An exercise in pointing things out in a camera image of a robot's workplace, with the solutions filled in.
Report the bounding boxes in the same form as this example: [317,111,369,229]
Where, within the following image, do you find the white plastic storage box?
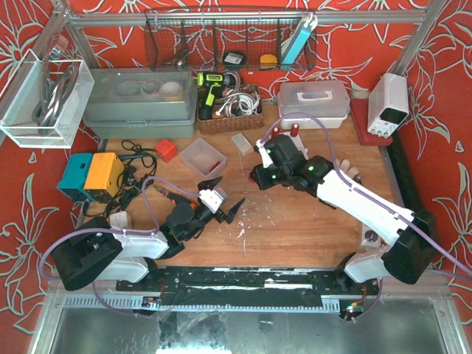
[277,80,350,129]

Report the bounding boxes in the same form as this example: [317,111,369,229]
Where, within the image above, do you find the red plastic tool case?
[350,98,393,147]

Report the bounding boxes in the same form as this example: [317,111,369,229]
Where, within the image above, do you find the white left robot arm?
[38,177,244,291]

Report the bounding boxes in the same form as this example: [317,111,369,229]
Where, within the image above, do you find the black tangled power cables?
[83,139,158,218]

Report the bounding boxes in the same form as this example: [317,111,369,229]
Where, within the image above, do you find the small red cube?
[154,139,178,163]

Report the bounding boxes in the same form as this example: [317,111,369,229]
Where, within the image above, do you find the teal and yellow box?
[57,153,125,204]

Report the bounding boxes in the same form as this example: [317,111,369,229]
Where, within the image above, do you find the green cordless drill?
[197,72,239,120]

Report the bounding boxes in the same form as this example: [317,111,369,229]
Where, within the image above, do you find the white power adapter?
[109,211,133,229]

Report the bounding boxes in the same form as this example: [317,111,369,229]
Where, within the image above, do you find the grey plastic toolbox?
[83,68,198,139]

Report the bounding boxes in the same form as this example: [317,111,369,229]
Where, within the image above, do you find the large red spring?
[290,124,299,137]

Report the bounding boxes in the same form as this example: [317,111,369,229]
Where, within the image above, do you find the white bench power supply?
[368,73,409,137]

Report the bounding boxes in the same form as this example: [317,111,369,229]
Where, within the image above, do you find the clear acrylic wall box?
[1,50,94,149]

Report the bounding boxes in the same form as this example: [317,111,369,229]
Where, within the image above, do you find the orange handled screwdriver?
[153,185,196,209]

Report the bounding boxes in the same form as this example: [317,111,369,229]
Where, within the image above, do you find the grey control pendant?
[361,224,382,251]

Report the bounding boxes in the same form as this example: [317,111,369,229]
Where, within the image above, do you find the wicker basket with cables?
[196,84,264,134]

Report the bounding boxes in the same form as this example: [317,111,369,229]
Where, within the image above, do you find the white peg base plate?
[291,135,308,159]

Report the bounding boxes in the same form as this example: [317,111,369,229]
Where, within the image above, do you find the black wire wall basket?
[145,5,316,72]

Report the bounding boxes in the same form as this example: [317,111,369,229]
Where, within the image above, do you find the white cotton work glove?
[335,159,359,179]

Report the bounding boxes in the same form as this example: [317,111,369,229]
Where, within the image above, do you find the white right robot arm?
[250,134,438,292]

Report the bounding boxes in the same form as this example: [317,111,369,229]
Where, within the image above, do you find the clear bin of springs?
[179,138,226,181]

